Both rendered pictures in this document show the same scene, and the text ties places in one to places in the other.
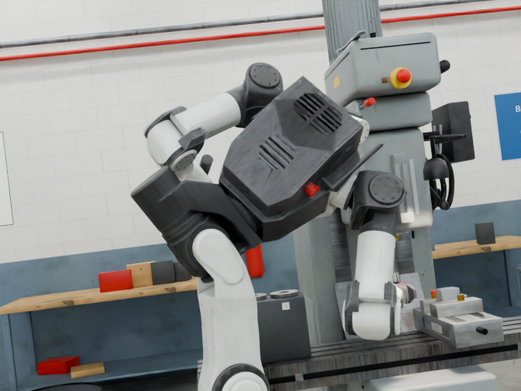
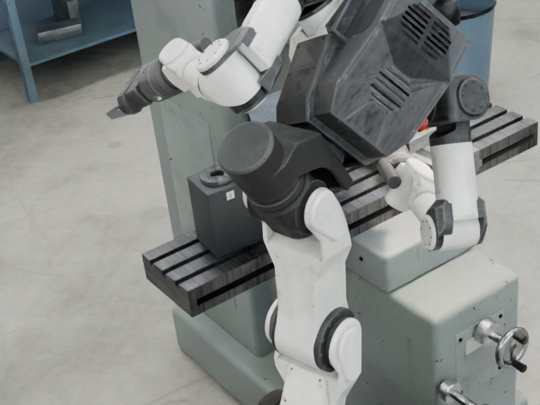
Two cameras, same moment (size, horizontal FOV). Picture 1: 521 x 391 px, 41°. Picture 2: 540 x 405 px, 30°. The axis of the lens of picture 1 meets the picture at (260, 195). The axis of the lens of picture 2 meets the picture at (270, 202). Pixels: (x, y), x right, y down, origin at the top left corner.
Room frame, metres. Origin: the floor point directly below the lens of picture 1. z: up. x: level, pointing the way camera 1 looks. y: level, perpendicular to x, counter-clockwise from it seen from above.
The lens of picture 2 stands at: (0.16, 0.97, 2.37)
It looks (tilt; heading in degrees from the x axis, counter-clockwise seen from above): 31 degrees down; 333
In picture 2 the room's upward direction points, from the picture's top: 7 degrees counter-clockwise
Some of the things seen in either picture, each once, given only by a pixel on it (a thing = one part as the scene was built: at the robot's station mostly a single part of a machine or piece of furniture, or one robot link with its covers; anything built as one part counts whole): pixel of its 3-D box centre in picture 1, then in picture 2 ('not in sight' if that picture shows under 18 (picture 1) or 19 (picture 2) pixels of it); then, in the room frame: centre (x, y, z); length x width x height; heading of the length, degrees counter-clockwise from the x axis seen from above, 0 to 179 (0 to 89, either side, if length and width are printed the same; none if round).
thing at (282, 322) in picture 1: (271, 325); (239, 201); (2.18, 0.01, 1.07); 0.22 x 0.12 x 0.20; 89
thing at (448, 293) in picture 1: (448, 297); not in sight; (2.22, -0.56, 1.08); 0.06 x 0.05 x 0.06; 97
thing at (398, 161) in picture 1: (401, 188); not in sight; (2.10, -0.43, 1.44); 0.04 x 0.04 x 0.21; 5
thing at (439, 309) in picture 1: (456, 307); (420, 136); (2.17, -0.57, 1.06); 0.15 x 0.06 x 0.04; 97
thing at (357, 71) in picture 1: (377, 76); not in sight; (2.23, -0.42, 1.81); 0.47 x 0.26 x 0.16; 5
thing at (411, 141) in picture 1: (391, 181); not in sight; (2.22, -0.42, 1.47); 0.21 x 0.19 x 0.32; 95
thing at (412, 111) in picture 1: (380, 118); not in sight; (2.26, -0.42, 1.68); 0.34 x 0.24 x 0.10; 5
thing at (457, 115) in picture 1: (453, 133); not in sight; (2.54, -0.73, 1.62); 0.20 x 0.09 x 0.21; 5
